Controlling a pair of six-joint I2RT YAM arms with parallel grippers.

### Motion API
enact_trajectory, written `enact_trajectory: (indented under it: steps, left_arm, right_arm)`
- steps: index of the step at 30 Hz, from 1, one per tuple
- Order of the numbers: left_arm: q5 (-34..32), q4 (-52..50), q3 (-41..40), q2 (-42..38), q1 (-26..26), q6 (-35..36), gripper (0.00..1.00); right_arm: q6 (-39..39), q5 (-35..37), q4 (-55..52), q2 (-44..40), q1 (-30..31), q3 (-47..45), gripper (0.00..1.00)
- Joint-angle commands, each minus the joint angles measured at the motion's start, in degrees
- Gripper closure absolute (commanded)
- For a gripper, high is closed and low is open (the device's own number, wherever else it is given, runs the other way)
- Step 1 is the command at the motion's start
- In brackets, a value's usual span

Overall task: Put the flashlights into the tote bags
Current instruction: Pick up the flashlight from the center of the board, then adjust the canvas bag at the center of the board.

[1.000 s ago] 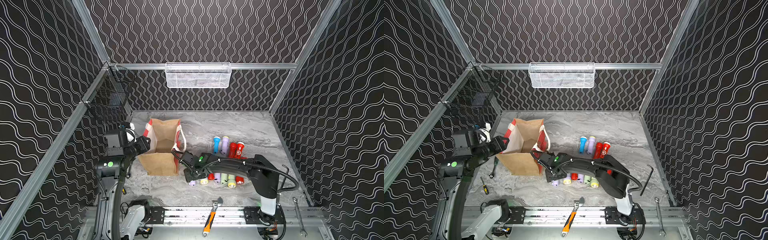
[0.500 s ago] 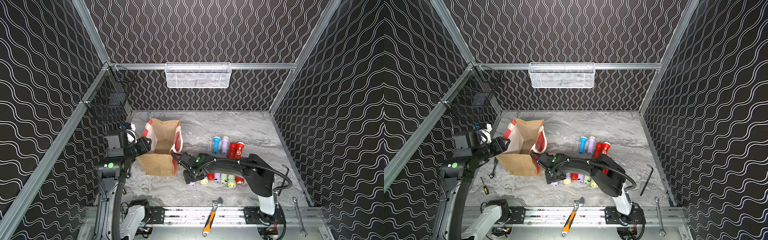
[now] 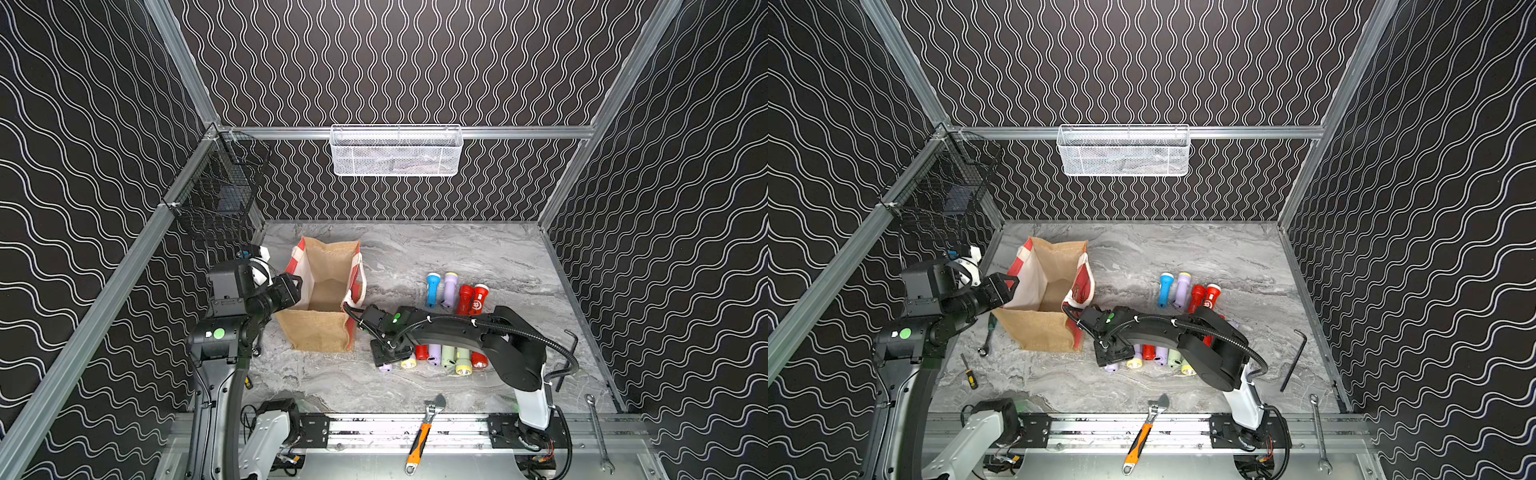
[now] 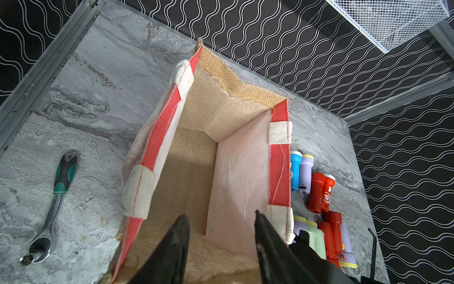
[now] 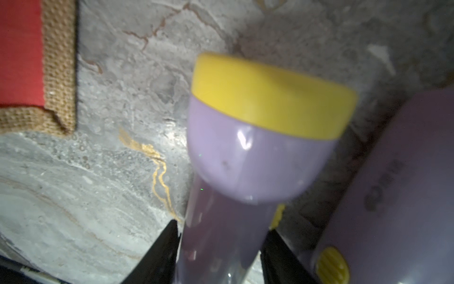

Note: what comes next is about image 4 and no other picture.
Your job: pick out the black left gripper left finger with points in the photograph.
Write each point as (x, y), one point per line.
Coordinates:
(167, 264)

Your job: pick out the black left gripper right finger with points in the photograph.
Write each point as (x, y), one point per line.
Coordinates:
(293, 264)

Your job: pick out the red flashlight back row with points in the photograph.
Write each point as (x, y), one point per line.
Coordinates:
(316, 193)

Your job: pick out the red flashlight white logo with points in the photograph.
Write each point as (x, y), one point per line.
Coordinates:
(327, 192)

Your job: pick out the lavender flashlight back row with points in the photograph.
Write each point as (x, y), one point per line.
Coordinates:
(305, 175)

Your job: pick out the blue flashlight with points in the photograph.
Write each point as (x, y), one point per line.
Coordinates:
(295, 159)

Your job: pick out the jute tote bag red trim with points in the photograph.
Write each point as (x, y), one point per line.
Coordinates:
(216, 150)

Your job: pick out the lavender flashlight middle front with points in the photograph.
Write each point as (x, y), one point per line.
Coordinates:
(299, 225)

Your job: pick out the light green flashlight right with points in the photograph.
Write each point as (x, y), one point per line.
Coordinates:
(320, 244)

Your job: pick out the light green flashlight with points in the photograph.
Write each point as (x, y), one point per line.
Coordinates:
(311, 229)
(320, 244)

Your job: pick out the light green flashlight left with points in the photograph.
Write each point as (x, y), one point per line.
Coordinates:
(311, 229)

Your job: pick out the red flashlight front lower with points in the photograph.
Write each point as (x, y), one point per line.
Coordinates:
(328, 243)

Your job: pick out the lavender flashlight far right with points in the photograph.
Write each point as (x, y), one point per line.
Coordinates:
(349, 259)

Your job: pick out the red flashlight front upper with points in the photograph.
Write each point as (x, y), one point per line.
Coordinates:
(335, 220)

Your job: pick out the white wire mesh basket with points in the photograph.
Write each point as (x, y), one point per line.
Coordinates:
(389, 24)

